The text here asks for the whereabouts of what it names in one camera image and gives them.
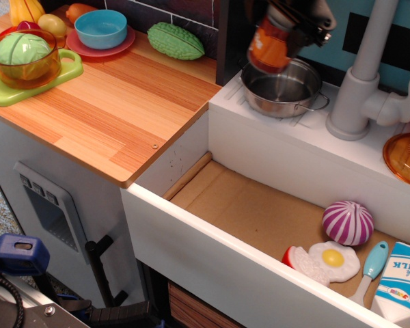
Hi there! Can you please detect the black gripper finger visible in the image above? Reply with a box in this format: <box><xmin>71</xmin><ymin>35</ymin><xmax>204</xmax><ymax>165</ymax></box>
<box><xmin>286</xmin><ymin>29</ymin><xmax>330</xmax><ymax>58</ymax></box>

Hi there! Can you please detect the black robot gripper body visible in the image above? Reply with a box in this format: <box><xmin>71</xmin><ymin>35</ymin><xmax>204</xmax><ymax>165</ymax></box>
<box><xmin>245</xmin><ymin>0</ymin><xmax>338</xmax><ymax>47</ymax></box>

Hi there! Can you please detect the orange toy soup can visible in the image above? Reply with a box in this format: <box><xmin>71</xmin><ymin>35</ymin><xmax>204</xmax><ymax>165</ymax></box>
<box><xmin>247</xmin><ymin>7</ymin><xmax>292</xmax><ymax>73</ymax></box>

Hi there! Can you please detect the stainless steel pot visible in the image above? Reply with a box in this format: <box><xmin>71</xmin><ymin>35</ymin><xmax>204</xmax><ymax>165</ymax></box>
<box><xmin>241</xmin><ymin>59</ymin><xmax>330</xmax><ymax>118</ymax></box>

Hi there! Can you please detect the orange transparent pot lid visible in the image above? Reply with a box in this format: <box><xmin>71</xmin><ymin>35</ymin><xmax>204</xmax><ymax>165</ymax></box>
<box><xmin>383</xmin><ymin>133</ymin><xmax>410</xmax><ymax>185</ymax></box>

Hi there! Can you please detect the grey toy faucet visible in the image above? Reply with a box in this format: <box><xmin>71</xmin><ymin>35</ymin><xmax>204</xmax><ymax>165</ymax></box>
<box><xmin>326</xmin><ymin>1</ymin><xmax>410</xmax><ymax>141</ymax></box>

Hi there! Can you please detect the green toy bitter gourd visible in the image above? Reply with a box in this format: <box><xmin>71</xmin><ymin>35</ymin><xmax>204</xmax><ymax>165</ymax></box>
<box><xmin>148</xmin><ymin>22</ymin><xmax>205</xmax><ymax>61</ymax></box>

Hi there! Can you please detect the purple striped toy onion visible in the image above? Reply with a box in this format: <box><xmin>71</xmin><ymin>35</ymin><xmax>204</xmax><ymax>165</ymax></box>
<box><xmin>322</xmin><ymin>201</ymin><xmax>374</xmax><ymax>246</ymax></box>

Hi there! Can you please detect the white wooden drawer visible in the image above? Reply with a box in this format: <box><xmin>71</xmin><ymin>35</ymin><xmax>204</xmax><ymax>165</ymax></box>
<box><xmin>122</xmin><ymin>96</ymin><xmax>410</xmax><ymax>327</ymax></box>

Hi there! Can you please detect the blue toy bowl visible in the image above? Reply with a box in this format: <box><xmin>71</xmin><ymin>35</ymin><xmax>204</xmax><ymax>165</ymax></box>
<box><xmin>74</xmin><ymin>10</ymin><xmax>128</xmax><ymax>50</ymax></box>

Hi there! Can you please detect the red white toy slice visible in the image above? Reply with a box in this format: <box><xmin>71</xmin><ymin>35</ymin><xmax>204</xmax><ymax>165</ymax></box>
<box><xmin>282</xmin><ymin>246</ymin><xmax>330</xmax><ymax>287</ymax></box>

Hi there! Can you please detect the orange toy fruit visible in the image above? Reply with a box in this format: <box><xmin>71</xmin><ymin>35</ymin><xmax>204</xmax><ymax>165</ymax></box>
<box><xmin>66</xmin><ymin>3</ymin><xmax>97</xmax><ymax>22</ymax></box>

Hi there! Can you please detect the pink toy plate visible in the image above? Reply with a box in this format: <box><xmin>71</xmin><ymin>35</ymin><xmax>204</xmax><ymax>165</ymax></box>
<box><xmin>66</xmin><ymin>26</ymin><xmax>135</xmax><ymax>57</ymax></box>

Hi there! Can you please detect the toy fried egg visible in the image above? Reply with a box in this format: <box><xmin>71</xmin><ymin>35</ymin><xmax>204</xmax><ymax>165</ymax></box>
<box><xmin>308</xmin><ymin>241</ymin><xmax>361</xmax><ymax>283</ymax></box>

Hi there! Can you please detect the blue grey toy spatula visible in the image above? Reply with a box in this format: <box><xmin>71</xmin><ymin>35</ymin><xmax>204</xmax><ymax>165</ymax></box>
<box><xmin>349</xmin><ymin>241</ymin><xmax>389</xmax><ymax>306</ymax></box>

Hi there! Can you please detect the yellow toy lemon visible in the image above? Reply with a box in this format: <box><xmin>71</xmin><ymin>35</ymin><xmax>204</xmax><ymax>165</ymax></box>
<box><xmin>38</xmin><ymin>14</ymin><xmax>67</xmax><ymax>37</ymax></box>

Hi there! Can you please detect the orange transparent bowl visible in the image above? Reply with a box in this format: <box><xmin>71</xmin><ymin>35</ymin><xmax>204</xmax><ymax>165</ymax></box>
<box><xmin>0</xmin><ymin>29</ymin><xmax>61</xmax><ymax>90</ymax></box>

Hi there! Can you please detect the red toy apple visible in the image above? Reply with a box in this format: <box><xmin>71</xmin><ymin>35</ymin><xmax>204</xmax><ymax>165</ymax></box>
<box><xmin>16</xmin><ymin>20</ymin><xmax>40</xmax><ymax>31</ymax></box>

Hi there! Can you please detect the green toy cabbage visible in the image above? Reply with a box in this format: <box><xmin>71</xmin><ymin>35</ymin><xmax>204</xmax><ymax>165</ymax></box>
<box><xmin>0</xmin><ymin>32</ymin><xmax>51</xmax><ymax>81</ymax></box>

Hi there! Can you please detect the toy milk carton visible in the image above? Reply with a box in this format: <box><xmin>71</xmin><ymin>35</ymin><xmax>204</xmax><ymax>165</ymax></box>
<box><xmin>370</xmin><ymin>242</ymin><xmax>410</xmax><ymax>327</ymax></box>

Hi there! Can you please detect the yellow toy squash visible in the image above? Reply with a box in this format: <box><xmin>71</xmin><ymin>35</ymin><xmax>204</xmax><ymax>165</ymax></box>
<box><xmin>8</xmin><ymin>0</ymin><xmax>45</xmax><ymax>27</ymax></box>

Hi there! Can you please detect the grey toy oven panel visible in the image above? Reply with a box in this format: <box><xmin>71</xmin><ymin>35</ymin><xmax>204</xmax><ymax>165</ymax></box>
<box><xmin>14</xmin><ymin>161</ymin><xmax>89</xmax><ymax>263</ymax></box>

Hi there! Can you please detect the green cutting board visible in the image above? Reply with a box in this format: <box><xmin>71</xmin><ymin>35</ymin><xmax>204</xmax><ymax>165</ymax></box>
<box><xmin>0</xmin><ymin>49</ymin><xmax>83</xmax><ymax>107</ymax></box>

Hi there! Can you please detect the blue clamp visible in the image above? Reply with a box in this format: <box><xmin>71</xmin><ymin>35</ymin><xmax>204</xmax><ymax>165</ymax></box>
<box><xmin>0</xmin><ymin>233</ymin><xmax>50</xmax><ymax>276</ymax></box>

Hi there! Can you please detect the black oven door handle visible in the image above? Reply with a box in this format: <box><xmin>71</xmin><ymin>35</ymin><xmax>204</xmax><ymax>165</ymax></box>
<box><xmin>85</xmin><ymin>235</ymin><xmax>128</xmax><ymax>308</ymax></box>

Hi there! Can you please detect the grey metal mount plate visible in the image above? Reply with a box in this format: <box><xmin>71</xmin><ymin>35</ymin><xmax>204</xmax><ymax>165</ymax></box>
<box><xmin>0</xmin><ymin>276</ymin><xmax>90</xmax><ymax>328</ymax></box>

